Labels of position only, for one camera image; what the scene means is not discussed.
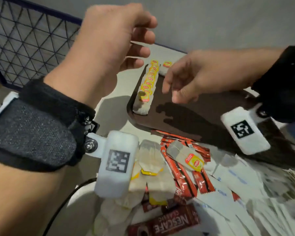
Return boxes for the white box with marker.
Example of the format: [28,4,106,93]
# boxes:
[85,130,140,199]

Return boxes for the person's left hand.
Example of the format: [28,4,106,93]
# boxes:
[44,3,158,109]

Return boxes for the white tea bag yellow tag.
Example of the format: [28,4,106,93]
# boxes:
[159,61,173,76]

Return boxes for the brown plastic tray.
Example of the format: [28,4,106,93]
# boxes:
[127,64,295,170]

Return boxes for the black left camera cable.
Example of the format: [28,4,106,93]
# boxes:
[42,178,98,236]

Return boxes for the row of tea bags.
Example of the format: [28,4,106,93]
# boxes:
[132,59,161,116]

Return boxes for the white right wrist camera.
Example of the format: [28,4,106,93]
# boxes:
[220,106,271,156]

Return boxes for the person's right hand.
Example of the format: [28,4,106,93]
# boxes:
[162,48,285,104]

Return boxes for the white sugar sachets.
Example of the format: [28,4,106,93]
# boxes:
[194,152,295,236]

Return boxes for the person's left forearm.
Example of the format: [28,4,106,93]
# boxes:
[0,158,99,236]

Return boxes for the pile of tea bags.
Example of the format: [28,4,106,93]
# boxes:
[93,139,205,236]

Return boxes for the red Nescafe coffee sachets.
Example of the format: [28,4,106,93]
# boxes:
[127,129,241,236]

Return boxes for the black left wrist band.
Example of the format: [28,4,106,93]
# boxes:
[0,77,100,173]

